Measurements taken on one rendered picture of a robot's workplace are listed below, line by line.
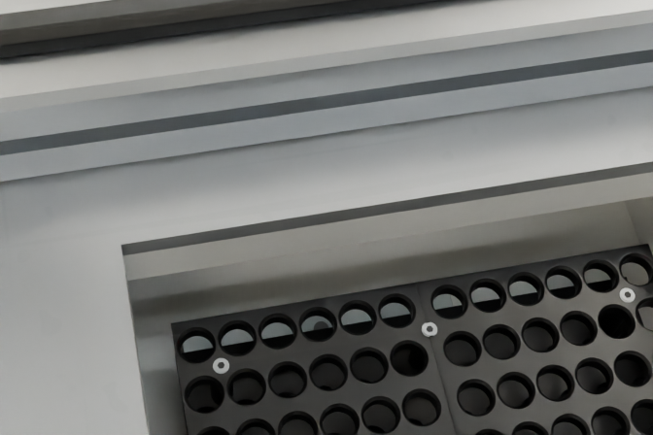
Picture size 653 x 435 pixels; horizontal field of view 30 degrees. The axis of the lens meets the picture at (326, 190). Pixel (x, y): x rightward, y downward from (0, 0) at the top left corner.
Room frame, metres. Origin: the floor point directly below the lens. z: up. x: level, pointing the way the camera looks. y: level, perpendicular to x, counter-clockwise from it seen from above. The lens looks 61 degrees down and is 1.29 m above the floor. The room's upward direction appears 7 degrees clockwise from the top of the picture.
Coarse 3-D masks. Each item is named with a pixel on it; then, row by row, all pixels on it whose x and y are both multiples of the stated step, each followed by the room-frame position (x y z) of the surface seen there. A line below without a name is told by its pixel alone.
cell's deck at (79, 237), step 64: (384, 128) 0.22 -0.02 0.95; (448, 128) 0.22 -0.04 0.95; (512, 128) 0.23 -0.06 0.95; (576, 128) 0.23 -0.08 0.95; (640, 128) 0.23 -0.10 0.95; (0, 192) 0.18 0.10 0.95; (64, 192) 0.18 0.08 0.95; (128, 192) 0.18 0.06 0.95; (192, 192) 0.19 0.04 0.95; (256, 192) 0.19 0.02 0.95; (320, 192) 0.19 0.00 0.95; (384, 192) 0.20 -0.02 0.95; (448, 192) 0.20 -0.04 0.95; (512, 192) 0.21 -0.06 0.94; (576, 192) 0.21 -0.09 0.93; (640, 192) 0.22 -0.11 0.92; (0, 256) 0.16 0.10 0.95; (64, 256) 0.16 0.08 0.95; (128, 256) 0.17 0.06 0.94; (192, 256) 0.17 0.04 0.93; (256, 256) 0.18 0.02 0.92; (0, 320) 0.13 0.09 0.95; (64, 320) 0.14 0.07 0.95; (128, 320) 0.14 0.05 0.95; (0, 384) 0.11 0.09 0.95; (64, 384) 0.12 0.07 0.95; (128, 384) 0.12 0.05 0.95
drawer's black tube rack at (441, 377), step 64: (384, 320) 0.18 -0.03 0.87; (512, 320) 0.18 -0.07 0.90; (576, 320) 0.19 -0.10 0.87; (640, 320) 0.20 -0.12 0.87; (192, 384) 0.14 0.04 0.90; (256, 384) 0.15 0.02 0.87; (320, 384) 0.15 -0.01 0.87; (384, 384) 0.15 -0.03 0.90; (448, 384) 0.15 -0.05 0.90; (512, 384) 0.16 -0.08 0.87; (576, 384) 0.16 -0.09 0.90; (640, 384) 0.17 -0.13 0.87
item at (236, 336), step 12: (444, 300) 0.20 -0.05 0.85; (348, 312) 0.19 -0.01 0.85; (360, 312) 0.19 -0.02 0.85; (384, 312) 0.20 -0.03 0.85; (396, 312) 0.20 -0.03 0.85; (408, 312) 0.20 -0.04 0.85; (276, 324) 0.19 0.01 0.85; (312, 324) 0.19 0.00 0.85; (324, 324) 0.19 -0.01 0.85; (228, 336) 0.18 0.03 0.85; (240, 336) 0.18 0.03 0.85; (264, 336) 0.18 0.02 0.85; (276, 336) 0.18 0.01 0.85; (192, 348) 0.17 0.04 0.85; (204, 348) 0.17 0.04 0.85
